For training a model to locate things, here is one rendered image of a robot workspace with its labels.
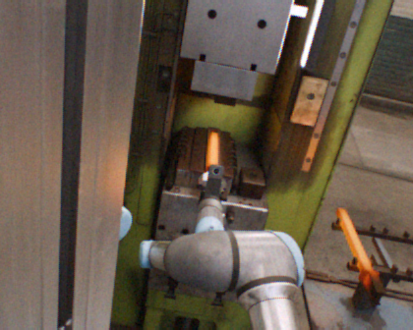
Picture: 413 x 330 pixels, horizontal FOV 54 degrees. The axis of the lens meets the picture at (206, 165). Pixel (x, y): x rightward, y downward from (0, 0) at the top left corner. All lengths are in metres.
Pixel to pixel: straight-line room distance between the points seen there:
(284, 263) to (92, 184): 0.65
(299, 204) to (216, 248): 0.97
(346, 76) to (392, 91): 6.13
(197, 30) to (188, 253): 0.73
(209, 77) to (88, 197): 1.15
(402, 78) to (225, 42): 6.46
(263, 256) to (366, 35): 0.95
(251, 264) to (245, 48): 0.73
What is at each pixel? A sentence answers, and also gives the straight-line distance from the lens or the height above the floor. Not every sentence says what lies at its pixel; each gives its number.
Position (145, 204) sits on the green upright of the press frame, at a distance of 1.68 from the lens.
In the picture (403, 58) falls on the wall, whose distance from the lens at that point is 7.54.
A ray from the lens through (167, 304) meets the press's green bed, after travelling 1.72.
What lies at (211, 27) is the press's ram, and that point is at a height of 1.47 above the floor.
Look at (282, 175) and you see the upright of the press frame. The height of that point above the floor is 0.96.
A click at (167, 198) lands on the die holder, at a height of 0.89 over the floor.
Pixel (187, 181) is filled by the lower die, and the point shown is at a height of 0.94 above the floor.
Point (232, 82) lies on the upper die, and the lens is 1.30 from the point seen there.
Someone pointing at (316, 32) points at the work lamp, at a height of 1.50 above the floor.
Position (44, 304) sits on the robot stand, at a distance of 0.17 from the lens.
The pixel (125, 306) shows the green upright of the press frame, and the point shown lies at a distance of 2.05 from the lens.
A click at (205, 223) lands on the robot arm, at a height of 1.02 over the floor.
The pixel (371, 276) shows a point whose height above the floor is 0.96.
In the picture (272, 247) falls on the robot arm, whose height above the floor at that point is 1.19.
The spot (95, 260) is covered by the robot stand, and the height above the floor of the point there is 1.51.
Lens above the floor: 1.63
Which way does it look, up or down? 26 degrees down
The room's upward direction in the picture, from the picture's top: 12 degrees clockwise
